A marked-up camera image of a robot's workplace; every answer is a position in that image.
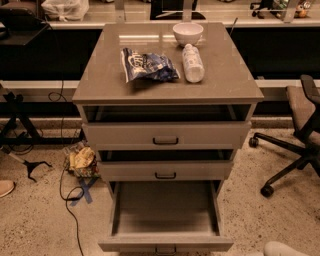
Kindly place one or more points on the grey middle drawer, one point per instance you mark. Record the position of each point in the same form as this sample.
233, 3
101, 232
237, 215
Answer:
165, 170

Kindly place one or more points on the black chair at left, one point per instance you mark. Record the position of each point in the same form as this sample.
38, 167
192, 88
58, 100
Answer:
21, 21

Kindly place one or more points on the black office chair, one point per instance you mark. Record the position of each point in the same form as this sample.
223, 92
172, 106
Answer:
304, 103

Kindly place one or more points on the grey drawer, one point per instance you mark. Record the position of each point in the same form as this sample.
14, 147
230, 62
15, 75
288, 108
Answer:
165, 170
164, 218
166, 135

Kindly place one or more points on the beige shoe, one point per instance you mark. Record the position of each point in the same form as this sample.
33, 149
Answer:
6, 187

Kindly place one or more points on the grey top drawer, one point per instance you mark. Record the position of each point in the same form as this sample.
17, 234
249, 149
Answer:
166, 135

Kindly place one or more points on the white plastic bag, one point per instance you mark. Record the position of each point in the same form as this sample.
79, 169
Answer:
65, 10

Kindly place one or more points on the grey drawer cabinet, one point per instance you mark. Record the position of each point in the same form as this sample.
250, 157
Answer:
227, 92

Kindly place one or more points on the grey bottom drawer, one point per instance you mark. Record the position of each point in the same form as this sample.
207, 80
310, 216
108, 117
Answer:
164, 218

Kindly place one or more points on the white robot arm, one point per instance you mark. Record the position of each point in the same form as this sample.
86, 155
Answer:
274, 248

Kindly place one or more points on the white ceramic bowl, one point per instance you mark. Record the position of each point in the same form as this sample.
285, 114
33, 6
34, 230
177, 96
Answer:
187, 33

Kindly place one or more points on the black tripod stand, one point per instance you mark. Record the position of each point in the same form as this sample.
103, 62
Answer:
19, 130

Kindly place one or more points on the white plastic bottle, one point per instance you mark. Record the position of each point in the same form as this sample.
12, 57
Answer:
192, 64

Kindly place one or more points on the blue chip bag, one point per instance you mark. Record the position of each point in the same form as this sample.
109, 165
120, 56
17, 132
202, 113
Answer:
147, 66

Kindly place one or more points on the blue tape cross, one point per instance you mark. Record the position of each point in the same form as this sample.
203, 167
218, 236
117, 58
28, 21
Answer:
85, 184

